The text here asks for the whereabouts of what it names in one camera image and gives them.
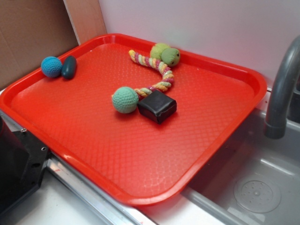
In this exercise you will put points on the grey faucet spout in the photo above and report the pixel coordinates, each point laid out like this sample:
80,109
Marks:
284,102

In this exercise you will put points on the blue textured ball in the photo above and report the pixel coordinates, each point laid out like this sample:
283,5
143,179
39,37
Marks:
51,66

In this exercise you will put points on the grey plastic sink basin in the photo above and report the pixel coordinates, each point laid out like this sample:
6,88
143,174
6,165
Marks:
251,179

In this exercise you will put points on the green plush frog toy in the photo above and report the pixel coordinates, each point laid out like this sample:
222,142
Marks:
165,53

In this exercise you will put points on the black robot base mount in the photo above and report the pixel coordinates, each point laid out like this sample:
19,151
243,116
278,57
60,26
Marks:
23,158

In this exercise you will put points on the dark teal oval toy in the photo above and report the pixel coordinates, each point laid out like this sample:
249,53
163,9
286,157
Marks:
69,67

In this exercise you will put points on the green textured ball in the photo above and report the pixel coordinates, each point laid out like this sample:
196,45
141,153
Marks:
125,100

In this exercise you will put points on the red plastic tray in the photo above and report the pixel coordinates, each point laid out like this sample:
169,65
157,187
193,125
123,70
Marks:
133,159

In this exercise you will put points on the multicolour braided rope toy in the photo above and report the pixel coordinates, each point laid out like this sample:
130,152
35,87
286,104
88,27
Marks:
166,74

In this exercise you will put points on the black rectangular block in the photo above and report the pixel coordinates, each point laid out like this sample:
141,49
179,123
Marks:
157,107

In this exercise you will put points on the brown cardboard panel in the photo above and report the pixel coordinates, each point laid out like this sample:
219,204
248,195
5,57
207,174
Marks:
33,29

